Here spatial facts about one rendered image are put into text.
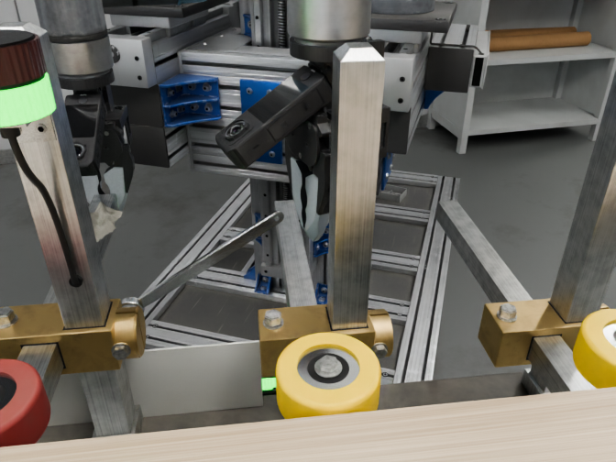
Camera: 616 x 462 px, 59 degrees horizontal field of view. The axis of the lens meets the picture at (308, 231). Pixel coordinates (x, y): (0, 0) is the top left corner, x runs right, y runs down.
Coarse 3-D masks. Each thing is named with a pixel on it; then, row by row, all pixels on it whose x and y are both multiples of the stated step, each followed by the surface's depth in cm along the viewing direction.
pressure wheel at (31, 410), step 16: (0, 368) 41; (16, 368) 41; (32, 368) 41; (0, 384) 40; (16, 384) 40; (32, 384) 40; (0, 400) 39; (16, 400) 39; (32, 400) 39; (48, 400) 42; (0, 416) 37; (16, 416) 37; (32, 416) 39; (48, 416) 41; (0, 432) 37; (16, 432) 38; (32, 432) 39
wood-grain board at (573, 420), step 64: (0, 448) 36; (64, 448) 36; (128, 448) 36; (192, 448) 36; (256, 448) 36; (320, 448) 36; (384, 448) 36; (448, 448) 36; (512, 448) 36; (576, 448) 36
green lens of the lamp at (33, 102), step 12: (36, 84) 35; (48, 84) 37; (0, 96) 34; (12, 96) 34; (24, 96) 35; (36, 96) 35; (48, 96) 37; (0, 108) 34; (12, 108) 34; (24, 108) 35; (36, 108) 36; (48, 108) 37; (0, 120) 35; (12, 120) 35; (24, 120) 35
